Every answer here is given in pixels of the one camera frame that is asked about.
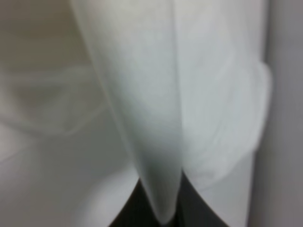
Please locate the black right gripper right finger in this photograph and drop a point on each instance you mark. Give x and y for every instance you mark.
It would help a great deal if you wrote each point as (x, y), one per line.
(192, 210)

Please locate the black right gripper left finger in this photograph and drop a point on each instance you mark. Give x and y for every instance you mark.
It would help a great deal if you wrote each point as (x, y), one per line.
(137, 211)

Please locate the white short sleeve t-shirt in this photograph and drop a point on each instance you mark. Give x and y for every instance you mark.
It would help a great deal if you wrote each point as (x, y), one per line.
(98, 94)

